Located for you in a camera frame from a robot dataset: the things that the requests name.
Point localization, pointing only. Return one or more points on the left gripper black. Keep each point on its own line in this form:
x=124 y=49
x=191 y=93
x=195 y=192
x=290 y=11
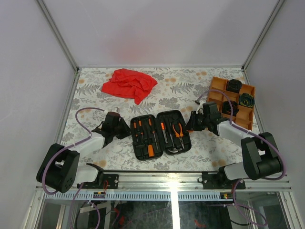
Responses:
x=127 y=131

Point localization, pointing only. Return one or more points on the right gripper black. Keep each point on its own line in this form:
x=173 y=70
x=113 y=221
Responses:
x=191 y=125

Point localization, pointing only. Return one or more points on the small orange black screwdriver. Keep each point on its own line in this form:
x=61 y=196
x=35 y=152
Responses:
x=141 y=129

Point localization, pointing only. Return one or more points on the orange handled needle-nose pliers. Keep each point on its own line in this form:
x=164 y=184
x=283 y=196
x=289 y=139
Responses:
x=177 y=128

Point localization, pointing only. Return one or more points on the orange handled tool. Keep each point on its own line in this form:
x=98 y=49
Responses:
x=150 y=151

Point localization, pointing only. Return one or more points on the black plastic tool case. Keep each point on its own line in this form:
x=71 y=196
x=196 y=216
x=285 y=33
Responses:
x=141 y=148

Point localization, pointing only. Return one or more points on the steel claw hammer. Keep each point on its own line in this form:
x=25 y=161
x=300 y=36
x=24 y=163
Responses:
x=174 y=149

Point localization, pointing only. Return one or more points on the metal file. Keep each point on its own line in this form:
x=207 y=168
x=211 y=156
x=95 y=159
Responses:
x=164 y=132

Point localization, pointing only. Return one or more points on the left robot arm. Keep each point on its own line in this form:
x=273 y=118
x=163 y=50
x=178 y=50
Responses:
x=60 y=169

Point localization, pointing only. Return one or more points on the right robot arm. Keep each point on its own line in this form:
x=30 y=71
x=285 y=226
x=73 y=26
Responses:
x=261 y=158

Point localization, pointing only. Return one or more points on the black orange rolled cloth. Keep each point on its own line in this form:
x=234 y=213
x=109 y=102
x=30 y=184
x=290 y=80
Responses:
x=231 y=107

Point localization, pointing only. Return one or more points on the wooden compartment tray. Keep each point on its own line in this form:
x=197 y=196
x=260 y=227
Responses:
x=219 y=94

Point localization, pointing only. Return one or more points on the dark rolled cloth top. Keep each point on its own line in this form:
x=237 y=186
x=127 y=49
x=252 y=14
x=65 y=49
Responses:
x=234 y=86

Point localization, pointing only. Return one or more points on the blue green rolled cloth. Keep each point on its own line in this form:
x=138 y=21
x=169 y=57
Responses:
x=246 y=100

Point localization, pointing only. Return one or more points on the red crumpled cloth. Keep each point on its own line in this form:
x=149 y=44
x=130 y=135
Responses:
x=129 y=84

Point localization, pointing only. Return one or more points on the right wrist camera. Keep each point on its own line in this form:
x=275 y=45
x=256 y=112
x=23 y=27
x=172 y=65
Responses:
x=199 y=106

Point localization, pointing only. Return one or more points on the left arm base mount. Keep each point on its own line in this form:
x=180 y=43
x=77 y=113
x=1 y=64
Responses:
x=106 y=181

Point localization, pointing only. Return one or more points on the aluminium front rail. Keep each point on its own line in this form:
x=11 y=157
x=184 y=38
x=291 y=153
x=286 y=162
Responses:
x=186 y=181

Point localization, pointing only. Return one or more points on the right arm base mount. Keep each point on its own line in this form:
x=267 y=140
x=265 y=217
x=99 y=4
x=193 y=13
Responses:
x=217 y=181

